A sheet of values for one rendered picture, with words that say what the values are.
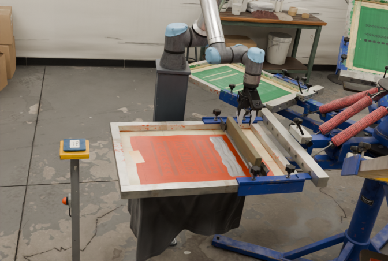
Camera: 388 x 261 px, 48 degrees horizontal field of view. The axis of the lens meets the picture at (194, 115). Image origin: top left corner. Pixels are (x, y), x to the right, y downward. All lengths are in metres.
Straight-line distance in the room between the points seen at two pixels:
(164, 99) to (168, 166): 0.57
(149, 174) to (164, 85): 0.66
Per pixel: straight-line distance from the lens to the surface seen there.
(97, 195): 3.36
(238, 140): 2.08
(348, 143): 2.26
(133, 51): 5.80
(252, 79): 1.93
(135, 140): 2.13
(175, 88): 2.39
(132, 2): 5.63
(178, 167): 1.94
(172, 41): 2.33
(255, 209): 3.39
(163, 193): 1.75
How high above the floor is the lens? 2.00
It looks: 25 degrees down
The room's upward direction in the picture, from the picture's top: 7 degrees clockwise
